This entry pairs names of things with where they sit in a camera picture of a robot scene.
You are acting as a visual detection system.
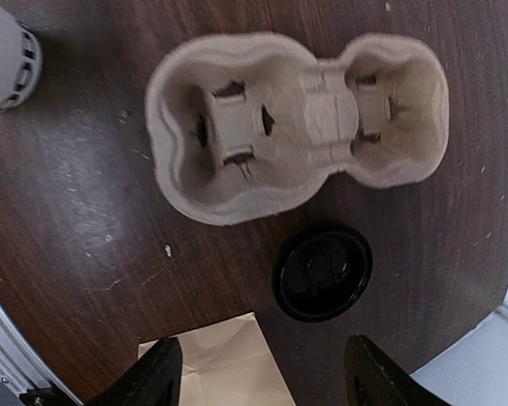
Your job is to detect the aluminium front rail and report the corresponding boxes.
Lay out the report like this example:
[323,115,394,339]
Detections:
[0,305,83,405]

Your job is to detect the cardboard cup carrier tray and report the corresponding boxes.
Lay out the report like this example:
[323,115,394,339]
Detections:
[145,32,450,226]

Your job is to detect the white ceramic mug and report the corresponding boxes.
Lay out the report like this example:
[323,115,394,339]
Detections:
[0,6,43,112]

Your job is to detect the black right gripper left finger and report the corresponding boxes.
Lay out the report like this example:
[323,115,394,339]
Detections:
[86,337,183,406]

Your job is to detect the brown paper bag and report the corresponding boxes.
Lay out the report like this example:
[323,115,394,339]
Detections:
[137,310,295,406]

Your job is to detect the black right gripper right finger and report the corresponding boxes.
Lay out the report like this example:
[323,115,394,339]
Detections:
[344,335,428,405]

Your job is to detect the black plastic cup lid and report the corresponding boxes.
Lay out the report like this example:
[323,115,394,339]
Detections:
[272,222,373,323]

